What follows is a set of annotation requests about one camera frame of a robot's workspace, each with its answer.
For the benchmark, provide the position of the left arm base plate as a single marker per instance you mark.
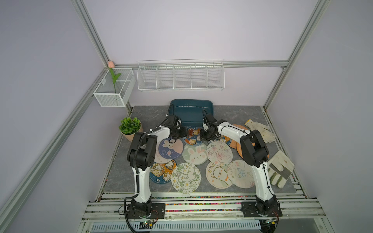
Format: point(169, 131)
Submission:
point(145, 211)

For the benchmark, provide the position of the white flower green coaster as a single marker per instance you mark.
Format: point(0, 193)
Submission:
point(186, 178)

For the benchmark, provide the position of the green potted plant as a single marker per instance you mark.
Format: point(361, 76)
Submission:
point(129, 127)

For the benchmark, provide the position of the blue bear picnic coaster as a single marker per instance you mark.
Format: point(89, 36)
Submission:
point(193, 137)

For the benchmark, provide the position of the pink swirl coaster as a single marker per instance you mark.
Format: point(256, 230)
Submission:
point(161, 160)

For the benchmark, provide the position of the white wire wall shelf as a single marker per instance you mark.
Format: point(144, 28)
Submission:
point(181, 75)

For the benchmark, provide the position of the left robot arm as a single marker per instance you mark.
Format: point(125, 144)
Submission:
point(142, 151)

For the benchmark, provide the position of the blue orange toast coaster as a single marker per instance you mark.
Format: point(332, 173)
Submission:
point(162, 173)

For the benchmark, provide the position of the orange round coaster near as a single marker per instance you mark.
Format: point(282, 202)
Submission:
point(238, 147)

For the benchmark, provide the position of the purple bunny coaster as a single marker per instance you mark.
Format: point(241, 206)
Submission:
point(170, 150)

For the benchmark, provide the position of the white grey glove near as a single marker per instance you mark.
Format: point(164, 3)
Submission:
point(280, 167)

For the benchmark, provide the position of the blue bunny bear coaster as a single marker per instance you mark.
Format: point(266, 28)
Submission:
point(219, 140)

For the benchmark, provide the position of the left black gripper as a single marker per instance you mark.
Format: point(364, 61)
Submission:
point(183, 134)

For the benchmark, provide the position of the pink artificial tulip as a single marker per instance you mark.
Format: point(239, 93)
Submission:
point(115, 76)

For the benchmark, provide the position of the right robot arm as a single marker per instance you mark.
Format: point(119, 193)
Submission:
point(255, 154)

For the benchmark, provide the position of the teal plastic storage box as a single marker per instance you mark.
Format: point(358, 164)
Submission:
point(191, 111)

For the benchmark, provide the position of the alpaca cream coaster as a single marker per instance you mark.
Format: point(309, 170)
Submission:
point(217, 176)

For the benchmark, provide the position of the green bunny coaster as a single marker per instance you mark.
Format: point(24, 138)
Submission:
point(195, 154)

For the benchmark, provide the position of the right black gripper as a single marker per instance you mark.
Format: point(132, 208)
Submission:
point(203, 138)

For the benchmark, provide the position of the butterfly cream coaster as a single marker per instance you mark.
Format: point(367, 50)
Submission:
point(241, 174)

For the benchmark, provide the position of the pink floral sketch coaster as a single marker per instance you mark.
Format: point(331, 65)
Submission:
point(219, 153)

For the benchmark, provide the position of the white mesh wall basket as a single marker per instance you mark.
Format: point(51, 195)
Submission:
point(104, 92)

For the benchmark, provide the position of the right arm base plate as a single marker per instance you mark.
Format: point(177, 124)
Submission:
point(254, 209)

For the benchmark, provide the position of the white work glove far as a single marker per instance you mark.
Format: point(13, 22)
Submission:
point(264, 130)

